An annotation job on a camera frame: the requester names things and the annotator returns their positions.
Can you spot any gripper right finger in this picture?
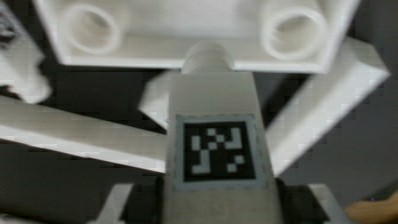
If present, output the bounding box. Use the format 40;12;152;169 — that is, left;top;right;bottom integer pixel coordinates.
278;180;354;224

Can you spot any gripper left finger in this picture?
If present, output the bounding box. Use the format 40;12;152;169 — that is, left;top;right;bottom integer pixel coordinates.
88;178;162;224

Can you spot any white furniture leg with tag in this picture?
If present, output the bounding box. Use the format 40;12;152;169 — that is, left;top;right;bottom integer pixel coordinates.
162;42;283;224

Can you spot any white leg left front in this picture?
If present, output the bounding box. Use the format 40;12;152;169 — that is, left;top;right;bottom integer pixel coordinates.
0;0;52;104

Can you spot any white leg front right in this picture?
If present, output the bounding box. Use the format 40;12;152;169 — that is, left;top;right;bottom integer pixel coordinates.
139;36;393;178

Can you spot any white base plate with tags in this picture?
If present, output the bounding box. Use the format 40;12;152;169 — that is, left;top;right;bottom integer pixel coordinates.
0;96;168;173

